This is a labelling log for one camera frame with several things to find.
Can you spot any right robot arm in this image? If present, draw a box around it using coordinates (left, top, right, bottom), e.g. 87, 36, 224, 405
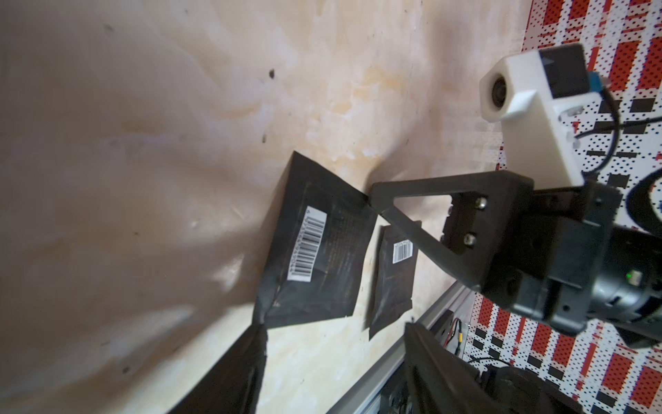
370, 170, 661, 348

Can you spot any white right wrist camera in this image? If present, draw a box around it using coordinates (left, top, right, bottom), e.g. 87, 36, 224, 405
479, 42, 603, 190

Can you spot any black tea bag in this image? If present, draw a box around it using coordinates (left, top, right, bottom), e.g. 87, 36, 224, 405
367, 225, 419, 340
253, 152, 377, 329

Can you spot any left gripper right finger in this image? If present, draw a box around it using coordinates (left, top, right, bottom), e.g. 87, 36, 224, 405
403, 323, 514, 413

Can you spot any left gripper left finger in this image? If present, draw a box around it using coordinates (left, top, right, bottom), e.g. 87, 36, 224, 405
171, 324, 268, 413

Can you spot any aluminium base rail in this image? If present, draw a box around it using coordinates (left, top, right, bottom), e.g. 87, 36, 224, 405
329, 282, 471, 413

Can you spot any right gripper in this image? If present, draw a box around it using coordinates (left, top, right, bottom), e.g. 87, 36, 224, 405
370, 171, 622, 336

